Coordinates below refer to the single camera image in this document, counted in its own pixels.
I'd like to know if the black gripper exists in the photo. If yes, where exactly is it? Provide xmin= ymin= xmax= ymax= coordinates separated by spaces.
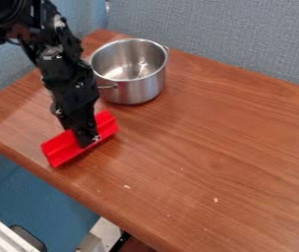
xmin=38 ymin=62 xmax=102 ymax=150

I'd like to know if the red object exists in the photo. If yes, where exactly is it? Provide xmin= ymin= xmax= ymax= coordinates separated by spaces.
xmin=39 ymin=109 xmax=118 ymax=168

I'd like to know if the silver metal pot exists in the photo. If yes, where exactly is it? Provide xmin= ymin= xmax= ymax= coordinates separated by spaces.
xmin=89 ymin=38 xmax=170 ymax=105

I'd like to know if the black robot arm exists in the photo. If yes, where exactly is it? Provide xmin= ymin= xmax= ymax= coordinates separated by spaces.
xmin=0 ymin=0 xmax=100 ymax=148

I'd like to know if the black box on floor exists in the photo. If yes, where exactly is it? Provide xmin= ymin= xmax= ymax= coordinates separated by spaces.
xmin=9 ymin=224 xmax=47 ymax=252

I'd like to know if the white table leg bracket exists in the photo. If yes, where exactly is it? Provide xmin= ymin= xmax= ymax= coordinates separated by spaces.
xmin=76 ymin=218 xmax=121 ymax=252

